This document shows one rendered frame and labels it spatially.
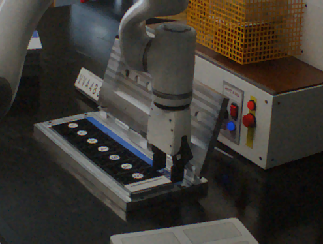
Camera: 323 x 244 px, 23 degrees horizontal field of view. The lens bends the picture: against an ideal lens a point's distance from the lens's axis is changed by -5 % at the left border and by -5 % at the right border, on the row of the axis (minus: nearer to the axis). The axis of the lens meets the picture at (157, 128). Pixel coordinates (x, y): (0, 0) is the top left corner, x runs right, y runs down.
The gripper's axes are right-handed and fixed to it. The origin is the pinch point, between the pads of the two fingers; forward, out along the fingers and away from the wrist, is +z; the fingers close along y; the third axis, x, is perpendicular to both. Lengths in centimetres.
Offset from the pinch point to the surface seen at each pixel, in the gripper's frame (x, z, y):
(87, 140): -7.4, 0.9, -21.9
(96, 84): 10, 0, -49
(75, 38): 31, 4, -101
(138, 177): -6.7, 0.9, -1.0
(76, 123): -5.1, 0.9, -31.7
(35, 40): 4, -6, -77
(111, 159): -7.5, 0.9, -11.0
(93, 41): 35, 4, -95
